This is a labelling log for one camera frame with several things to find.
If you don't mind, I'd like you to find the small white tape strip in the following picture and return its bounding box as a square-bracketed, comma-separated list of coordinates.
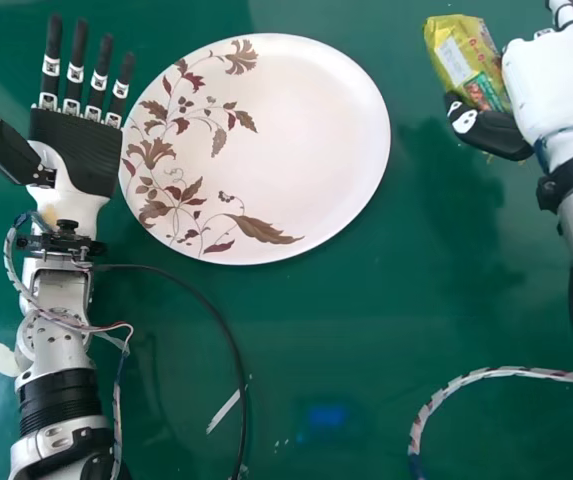
[205, 387, 243, 436]

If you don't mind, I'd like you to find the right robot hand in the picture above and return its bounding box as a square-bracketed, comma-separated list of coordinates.
[443, 0, 573, 211]

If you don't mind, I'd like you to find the plate with brown leaf pattern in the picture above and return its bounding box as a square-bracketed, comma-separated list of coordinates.
[118, 32, 392, 266]

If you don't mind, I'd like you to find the yellow-green biscuit packet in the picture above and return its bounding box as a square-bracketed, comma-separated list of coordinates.
[423, 14, 515, 114]

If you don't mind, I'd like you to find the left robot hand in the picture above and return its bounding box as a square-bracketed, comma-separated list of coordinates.
[0, 13, 137, 261]

